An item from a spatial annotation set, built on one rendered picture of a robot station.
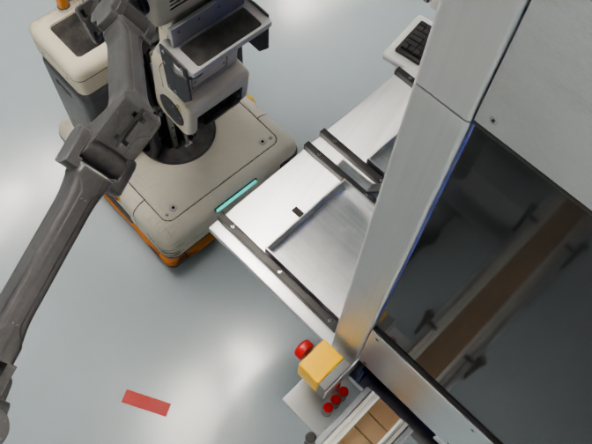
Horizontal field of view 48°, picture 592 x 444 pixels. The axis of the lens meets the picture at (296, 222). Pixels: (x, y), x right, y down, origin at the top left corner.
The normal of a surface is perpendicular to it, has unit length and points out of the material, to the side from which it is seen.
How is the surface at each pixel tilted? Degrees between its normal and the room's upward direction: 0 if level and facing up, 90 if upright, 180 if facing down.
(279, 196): 0
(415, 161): 90
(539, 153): 90
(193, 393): 0
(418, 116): 90
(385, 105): 0
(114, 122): 56
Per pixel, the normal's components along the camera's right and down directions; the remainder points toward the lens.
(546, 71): -0.71, 0.62
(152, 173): 0.04, -0.44
